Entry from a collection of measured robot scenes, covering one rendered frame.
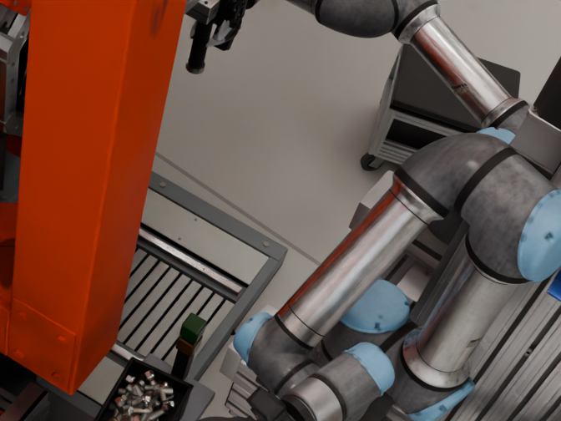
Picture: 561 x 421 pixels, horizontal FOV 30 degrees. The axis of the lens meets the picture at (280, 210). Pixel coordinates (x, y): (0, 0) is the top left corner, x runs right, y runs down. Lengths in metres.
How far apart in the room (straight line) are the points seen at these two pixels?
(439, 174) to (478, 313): 0.23
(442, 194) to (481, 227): 0.07
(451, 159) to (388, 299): 0.39
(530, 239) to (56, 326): 0.95
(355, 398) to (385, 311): 0.37
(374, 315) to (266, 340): 0.27
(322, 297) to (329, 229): 1.76
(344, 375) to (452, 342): 0.27
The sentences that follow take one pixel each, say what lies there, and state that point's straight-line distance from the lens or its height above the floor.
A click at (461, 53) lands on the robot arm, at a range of 2.25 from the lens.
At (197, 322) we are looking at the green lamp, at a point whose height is 0.66.
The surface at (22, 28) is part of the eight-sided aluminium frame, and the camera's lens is 2.13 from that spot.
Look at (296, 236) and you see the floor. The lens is 3.18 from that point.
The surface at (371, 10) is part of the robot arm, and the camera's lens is 2.22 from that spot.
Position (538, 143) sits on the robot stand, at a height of 1.33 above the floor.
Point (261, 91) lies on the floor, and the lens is 3.59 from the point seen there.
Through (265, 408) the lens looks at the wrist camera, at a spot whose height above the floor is 1.32.
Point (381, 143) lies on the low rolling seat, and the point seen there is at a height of 0.16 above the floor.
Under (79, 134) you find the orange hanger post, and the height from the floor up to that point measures 1.24.
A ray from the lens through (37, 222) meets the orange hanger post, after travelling 1.80.
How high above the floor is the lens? 2.38
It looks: 47 degrees down
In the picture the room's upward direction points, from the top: 20 degrees clockwise
